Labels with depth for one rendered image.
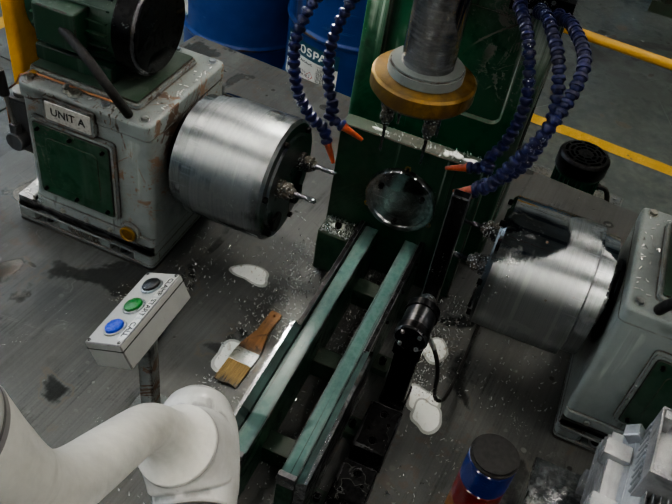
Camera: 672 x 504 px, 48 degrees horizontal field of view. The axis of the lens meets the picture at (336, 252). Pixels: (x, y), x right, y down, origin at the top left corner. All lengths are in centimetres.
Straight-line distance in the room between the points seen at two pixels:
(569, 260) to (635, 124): 290
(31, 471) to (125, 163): 98
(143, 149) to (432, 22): 58
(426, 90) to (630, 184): 254
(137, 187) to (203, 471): 73
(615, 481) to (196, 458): 59
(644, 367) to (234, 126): 83
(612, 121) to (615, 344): 288
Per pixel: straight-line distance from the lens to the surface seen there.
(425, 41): 125
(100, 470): 71
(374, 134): 149
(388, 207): 156
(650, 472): 112
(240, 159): 141
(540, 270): 132
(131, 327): 118
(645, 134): 415
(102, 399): 145
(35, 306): 161
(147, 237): 160
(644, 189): 374
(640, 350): 135
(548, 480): 133
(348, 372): 135
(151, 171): 149
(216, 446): 94
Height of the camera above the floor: 198
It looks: 43 degrees down
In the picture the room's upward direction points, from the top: 10 degrees clockwise
